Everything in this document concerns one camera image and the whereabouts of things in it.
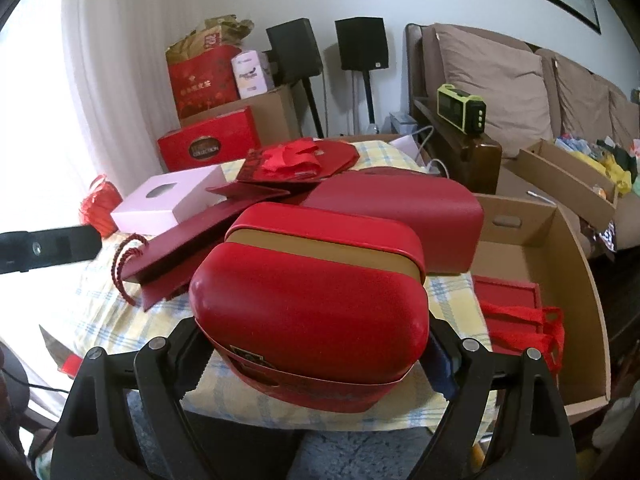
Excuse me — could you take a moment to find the pink white small box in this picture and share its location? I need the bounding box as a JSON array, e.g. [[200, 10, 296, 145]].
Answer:
[[231, 51, 275, 100]]

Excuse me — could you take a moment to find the red ribboned gift box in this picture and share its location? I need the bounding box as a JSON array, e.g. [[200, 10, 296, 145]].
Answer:
[[472, 275, 566, 373]]

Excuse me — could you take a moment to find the red tin with gold band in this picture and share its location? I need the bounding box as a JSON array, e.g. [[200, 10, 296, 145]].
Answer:
[[189, 202, 431, 413]]

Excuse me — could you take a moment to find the beige sofa cushion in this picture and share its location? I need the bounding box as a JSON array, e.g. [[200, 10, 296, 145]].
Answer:
[[434, 23, 551, 146], [552, 55, 631, 151]]

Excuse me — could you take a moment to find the dark red leather bag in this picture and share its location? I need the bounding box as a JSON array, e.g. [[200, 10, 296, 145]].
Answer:
[[300, 170, 485, 276]]

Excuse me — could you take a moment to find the pink tissue box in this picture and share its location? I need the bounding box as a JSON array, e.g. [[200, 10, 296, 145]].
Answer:
[[110, 164, 228, 236]]

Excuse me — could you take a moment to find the crumpled brown paper bag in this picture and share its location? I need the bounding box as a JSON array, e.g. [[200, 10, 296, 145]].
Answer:
[[166, 14, 255, 68]]

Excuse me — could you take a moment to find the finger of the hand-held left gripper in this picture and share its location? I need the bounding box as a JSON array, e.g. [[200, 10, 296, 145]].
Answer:
[[0, 225, 103, 276]]

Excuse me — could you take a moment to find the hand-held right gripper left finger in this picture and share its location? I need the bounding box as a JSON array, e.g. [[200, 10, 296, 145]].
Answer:
[[50, 317, 221, 480]]

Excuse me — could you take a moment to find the white charger cable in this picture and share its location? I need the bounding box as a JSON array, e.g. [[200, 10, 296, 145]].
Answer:
[[395, 127, 452, 177]]

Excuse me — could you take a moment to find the yellow plastic bag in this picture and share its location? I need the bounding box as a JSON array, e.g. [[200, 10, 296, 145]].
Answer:
[[597, 152, 633, 196]]

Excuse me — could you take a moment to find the yellow plaid tablecloth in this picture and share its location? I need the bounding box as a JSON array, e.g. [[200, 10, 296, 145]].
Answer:
[[40, 140, 501, 433]]

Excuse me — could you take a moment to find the brown sofa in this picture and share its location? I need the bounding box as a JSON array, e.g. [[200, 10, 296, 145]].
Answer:
[[404, 22, 640, 261]]

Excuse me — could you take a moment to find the white curtain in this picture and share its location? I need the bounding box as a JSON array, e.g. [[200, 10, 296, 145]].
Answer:
[[0, 0, 168, 241]]

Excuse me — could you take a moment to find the long cardboard box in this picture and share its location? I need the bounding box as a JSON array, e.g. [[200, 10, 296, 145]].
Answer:
[[515, 140, 621, 231]]

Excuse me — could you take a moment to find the black speaker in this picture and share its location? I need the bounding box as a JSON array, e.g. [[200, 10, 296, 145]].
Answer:
[[335, 17, 390, 71], [265, 18, 323, 86]]

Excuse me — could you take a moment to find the black cable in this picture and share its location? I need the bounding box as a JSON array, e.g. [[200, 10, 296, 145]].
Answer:
[[0, 367, 71, 397]]

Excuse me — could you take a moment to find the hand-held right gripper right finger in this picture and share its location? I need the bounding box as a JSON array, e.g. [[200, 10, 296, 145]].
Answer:
[[407, 317, 576, 480]]

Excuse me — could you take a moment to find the brown cardboard box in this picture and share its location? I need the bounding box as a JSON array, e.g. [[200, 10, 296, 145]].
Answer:
[[180, 85, 303, 151]]

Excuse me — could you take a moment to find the dark red paper bag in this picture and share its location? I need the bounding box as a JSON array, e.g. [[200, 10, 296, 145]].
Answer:
[[112, 182, 292, 313]]

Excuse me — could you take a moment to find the black speaker stand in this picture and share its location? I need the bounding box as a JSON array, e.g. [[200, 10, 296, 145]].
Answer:
[[300, 77, 326, 138], [352, 67, 376, 126]]

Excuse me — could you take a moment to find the red cookie gift box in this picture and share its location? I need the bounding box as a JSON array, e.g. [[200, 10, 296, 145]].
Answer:
[[157, 106, 261, 172]]

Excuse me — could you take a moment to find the green black radio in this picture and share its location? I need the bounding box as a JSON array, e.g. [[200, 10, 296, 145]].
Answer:
[[436, 84, 486, 136]]

